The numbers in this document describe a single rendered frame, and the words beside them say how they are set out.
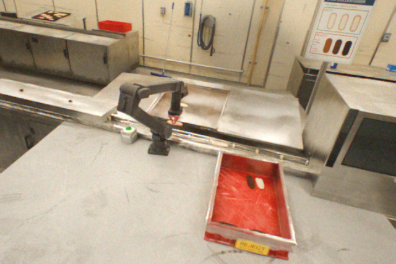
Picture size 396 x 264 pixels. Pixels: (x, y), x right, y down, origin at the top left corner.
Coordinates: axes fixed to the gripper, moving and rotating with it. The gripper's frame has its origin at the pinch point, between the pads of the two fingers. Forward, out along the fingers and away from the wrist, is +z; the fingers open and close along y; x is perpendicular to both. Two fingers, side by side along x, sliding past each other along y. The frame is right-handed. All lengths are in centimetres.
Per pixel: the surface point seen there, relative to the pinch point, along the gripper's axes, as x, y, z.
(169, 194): -15.2, -46.2, 10.8
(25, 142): 112, -12, 38
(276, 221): -63, -44, 10
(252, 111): -45, 38, 1
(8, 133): 128, -11, 36
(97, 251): -1, -80, 10
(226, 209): -42, -46, 10
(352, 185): -95, -22, -1
